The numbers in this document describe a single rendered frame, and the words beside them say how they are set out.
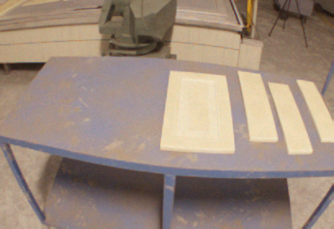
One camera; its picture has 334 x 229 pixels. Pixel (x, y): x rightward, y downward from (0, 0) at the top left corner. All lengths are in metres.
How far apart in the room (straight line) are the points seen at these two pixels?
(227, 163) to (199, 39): 2.05
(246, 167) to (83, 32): 2.47
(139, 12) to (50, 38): 1.42
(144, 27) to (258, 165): 1.46
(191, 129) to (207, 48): 1.93
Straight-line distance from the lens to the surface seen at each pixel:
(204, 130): 1.18
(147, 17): 2.24
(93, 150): 1.12
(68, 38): 3.29
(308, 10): 6.73
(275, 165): 1.13
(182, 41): 3.02
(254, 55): 3.12
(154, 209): 1.83
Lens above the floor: 1.82
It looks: 38 degrees down
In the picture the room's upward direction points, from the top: 3 degrees clockwise
